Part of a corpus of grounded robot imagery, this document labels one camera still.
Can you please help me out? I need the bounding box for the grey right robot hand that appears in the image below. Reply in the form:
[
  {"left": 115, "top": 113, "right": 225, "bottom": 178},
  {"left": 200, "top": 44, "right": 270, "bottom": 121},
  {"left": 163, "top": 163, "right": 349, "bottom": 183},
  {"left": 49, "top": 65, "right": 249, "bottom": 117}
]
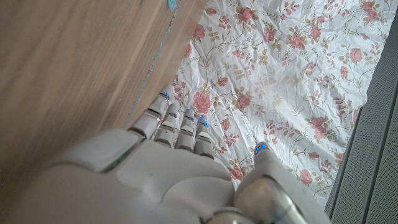
[{"left": 0, "top": 83, "right": 332, "bottom": 224}]

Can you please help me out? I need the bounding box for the floral backdrop cloth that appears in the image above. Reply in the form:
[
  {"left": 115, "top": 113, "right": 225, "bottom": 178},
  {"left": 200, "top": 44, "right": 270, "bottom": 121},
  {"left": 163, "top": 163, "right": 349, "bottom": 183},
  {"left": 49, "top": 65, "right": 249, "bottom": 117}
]
[{"left": 169, "top": 0, "right": 398, "bottom": 208}]

